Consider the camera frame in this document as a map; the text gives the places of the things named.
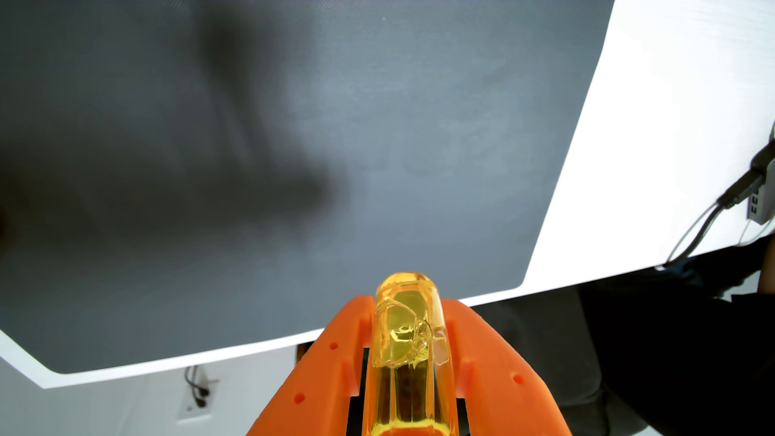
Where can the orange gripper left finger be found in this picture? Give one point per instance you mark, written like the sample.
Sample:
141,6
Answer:
321,375

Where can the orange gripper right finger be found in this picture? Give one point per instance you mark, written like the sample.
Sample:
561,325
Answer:
496,381

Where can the yellow eyedrops bottle orange cap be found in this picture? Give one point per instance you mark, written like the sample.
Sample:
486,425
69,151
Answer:
409,351

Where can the black fabric bag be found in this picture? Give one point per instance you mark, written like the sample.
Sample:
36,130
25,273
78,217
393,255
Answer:
545,339

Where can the person in black clothing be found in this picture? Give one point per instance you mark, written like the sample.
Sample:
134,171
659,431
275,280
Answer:
684,351

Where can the grey textured mat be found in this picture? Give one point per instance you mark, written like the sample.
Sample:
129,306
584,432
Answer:
303,151

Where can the grey USB hub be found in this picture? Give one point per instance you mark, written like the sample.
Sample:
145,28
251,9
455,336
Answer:
764,203

